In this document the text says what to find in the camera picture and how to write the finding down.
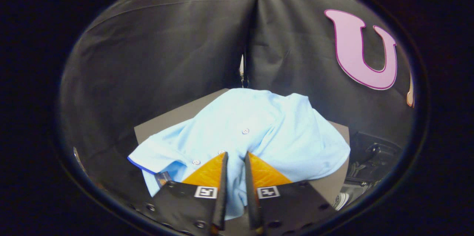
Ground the light blue polo shirt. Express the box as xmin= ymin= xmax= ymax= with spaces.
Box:
xmin=127 ymin=88 xmax=351 ymax=220

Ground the metal backdrop stand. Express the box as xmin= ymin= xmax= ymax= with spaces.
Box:
xmin=239 ymin=53 xmax=249 ymax=88

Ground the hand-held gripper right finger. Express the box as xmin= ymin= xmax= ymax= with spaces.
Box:
xmin=244 ymin=151 xmax=338 ymax=236

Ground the black backdrop cloth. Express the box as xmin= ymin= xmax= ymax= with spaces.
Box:
xmin=59 ymin=0 xmax=415 ymax=207

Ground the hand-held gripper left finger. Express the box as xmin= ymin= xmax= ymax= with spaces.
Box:
xmin=128 ymin=152 xmax=229 ymax=236

